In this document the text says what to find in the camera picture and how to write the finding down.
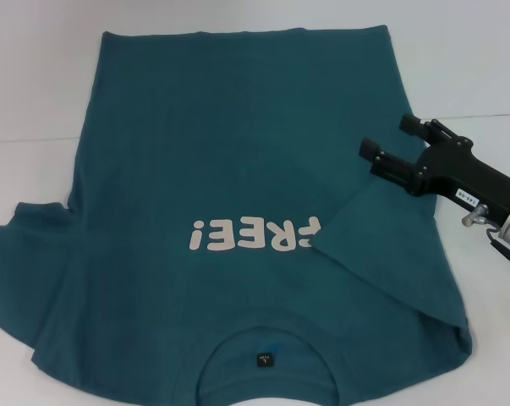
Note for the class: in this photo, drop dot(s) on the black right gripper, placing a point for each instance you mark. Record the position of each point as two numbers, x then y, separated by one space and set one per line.
462 171

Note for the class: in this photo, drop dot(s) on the teal t-shirt with FREE print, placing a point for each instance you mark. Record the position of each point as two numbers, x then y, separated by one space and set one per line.
237 127

